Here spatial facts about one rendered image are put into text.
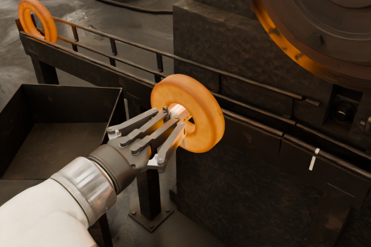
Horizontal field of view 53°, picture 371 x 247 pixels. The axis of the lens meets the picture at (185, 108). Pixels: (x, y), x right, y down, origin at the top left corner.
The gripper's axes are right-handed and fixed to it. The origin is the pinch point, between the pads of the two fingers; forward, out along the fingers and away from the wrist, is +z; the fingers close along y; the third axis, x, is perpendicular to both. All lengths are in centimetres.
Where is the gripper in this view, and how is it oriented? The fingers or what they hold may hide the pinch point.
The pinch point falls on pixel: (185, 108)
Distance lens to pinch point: 68.0
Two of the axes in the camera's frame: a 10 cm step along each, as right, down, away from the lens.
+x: -0.4, -7.6, -6.5
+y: 7.7, 3.9, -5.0
